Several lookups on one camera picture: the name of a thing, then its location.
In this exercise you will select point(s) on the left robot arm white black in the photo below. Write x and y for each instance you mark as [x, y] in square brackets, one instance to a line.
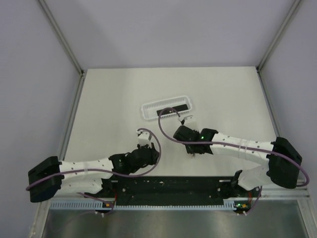
[52, 176]

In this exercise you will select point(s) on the black card in basket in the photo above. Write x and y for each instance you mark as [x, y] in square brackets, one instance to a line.
[163, 112]
[181, 108]

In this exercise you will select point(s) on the white slotted cable duct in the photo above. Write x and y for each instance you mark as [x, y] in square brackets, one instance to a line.
[88, 204]

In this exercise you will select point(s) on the black card in basket left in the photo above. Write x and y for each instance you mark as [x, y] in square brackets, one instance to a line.
[163, 112]

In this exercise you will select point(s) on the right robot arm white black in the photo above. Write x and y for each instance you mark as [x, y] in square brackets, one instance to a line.
[277, 162]

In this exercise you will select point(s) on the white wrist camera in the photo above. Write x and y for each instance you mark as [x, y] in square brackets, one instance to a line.
[189, 122]
[144, 138]

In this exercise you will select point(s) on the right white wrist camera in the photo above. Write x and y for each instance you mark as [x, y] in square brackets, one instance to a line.
[189, 122]

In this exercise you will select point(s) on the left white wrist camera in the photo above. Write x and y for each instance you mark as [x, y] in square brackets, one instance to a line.
[144, 138]

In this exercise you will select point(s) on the right aluminium frame post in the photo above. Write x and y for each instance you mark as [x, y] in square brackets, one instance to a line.
[296, 5]

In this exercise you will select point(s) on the black card in basket right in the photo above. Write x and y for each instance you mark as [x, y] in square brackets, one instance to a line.
[181, 108]

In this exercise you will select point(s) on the left aluminium frame post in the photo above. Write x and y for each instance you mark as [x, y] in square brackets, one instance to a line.
[60, 36]

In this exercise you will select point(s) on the aluminium frame post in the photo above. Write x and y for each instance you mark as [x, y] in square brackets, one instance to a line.
[296, 5]
[60, 36]

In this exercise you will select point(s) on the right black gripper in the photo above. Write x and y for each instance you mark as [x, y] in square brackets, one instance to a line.
[188, 149]

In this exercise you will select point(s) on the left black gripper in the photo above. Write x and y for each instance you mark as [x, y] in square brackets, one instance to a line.
[155, 154]

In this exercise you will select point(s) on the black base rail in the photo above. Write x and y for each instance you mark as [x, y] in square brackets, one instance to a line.
[172, 191]

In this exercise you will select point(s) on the white plastic basket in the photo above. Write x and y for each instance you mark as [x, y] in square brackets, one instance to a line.
[149, 110]

